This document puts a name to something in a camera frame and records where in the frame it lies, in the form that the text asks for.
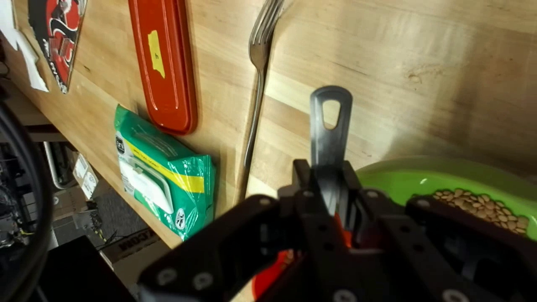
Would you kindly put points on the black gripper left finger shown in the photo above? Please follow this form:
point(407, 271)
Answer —
point(224, 246)

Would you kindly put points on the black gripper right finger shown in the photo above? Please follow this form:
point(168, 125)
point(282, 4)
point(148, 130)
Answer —
point(425, 257)

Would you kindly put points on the small orange cup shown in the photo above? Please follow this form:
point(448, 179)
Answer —
point(274, 274)

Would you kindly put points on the green plastic bowl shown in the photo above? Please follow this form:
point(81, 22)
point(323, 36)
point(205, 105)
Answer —
point(403, 179)

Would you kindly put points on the brown beans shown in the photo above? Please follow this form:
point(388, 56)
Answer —
point(480, 210)

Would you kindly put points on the green wet wipes pack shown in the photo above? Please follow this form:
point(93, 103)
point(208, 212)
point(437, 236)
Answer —
point(168, 179)

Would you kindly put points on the silver metal fork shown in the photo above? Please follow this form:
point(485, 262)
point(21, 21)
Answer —
point(259, 85)

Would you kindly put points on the flat red-orange case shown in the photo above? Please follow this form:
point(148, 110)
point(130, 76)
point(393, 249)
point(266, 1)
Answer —
point(165, 68)

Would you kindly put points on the red and black magazine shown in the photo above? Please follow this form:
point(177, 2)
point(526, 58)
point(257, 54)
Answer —
point(59, 39)

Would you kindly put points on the white paper sheet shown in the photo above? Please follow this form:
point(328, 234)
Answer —
point(26, 56)

